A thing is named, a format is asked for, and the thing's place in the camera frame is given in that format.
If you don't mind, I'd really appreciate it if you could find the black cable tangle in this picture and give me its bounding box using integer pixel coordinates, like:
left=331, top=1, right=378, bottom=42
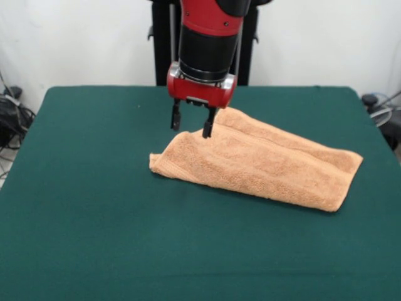
left=0, top=86, right=37, bottom=151

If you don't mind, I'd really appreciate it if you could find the dark green table cloth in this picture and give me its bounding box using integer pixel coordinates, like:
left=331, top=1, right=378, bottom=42
left=0, top=86, right=401, bottom=301

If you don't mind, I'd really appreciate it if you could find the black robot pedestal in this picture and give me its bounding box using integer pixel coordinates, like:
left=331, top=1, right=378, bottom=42
left=147, top=0, right=273, bottom=87

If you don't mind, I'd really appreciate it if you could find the orange terry towel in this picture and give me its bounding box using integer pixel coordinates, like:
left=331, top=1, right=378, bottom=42
left=148, top=107, right=364, bottom=214

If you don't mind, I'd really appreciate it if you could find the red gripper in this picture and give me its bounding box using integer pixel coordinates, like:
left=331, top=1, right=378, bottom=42
left=166, top=61, right=237, bottom=139

